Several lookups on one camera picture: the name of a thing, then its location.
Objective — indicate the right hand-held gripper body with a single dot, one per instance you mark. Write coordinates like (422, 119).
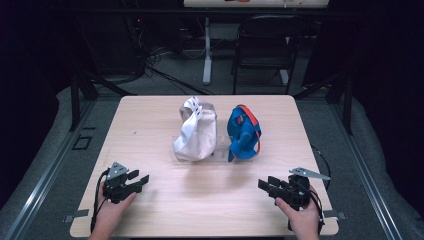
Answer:
(295, 193)

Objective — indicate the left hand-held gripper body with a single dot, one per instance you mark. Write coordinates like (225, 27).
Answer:
(115, 188)

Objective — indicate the blue cap with orange trim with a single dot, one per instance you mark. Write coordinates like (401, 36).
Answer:
(243, 136)

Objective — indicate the pale pink and white cap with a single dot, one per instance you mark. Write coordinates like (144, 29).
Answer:
(200, 136)

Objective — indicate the person's left hand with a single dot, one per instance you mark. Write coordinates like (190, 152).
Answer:
(110, 216)

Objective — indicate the person's right hand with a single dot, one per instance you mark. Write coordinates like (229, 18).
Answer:
(303, 221)

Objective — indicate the black metal stand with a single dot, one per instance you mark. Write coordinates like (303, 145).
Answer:
(348, 106)
(75, 100)

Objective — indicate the white desk leg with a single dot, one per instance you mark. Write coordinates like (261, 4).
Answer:
(207, 60)
(284, 77)

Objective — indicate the black folding chair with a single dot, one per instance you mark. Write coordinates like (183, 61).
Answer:
(263, 50)

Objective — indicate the grey metal table bracket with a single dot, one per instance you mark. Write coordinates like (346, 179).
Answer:
(76, 215)
(335, 215)

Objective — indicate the aluminium floor rail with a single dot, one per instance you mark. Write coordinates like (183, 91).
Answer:
(366, 180)
(46, 173)

